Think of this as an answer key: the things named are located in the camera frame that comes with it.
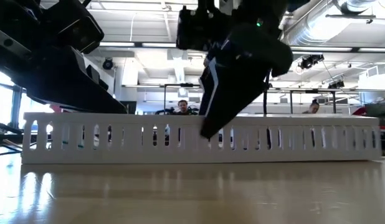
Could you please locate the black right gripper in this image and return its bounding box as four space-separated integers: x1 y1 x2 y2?
197 22 295 140

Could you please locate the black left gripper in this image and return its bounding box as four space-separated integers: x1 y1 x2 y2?
0 15 128 114

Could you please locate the long black zip tie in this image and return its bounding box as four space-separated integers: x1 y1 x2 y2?
262 72 273 150

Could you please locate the white slotted cable duct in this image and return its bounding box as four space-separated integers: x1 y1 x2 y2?
21 112 383 165

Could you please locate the multicoloured cable bundle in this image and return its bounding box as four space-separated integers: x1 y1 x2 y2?
0 138 87 157

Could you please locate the linear ceiling light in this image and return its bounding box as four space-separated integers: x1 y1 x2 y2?
98 41 385 54

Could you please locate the person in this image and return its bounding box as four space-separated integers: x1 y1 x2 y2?
302 99 321 114
175 99 194 116

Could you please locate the black monitor on cart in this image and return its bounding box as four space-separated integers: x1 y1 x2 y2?
119 100 138 115

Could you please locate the black wall spotlight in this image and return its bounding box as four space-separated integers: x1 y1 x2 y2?
102 57 115 71

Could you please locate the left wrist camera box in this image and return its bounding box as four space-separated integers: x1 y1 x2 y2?
42 0 105 55

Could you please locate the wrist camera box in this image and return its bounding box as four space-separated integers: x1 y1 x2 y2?
42 0 105 55
176 6 232 52

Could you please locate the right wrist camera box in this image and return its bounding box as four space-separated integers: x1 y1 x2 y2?
176 6 232 52

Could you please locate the black ceiling-mounted camera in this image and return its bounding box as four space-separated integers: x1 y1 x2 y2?
327 79 346 90
297 54 325 70

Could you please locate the silver ceiling air duct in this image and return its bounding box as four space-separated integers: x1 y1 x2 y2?
281 0 380 47

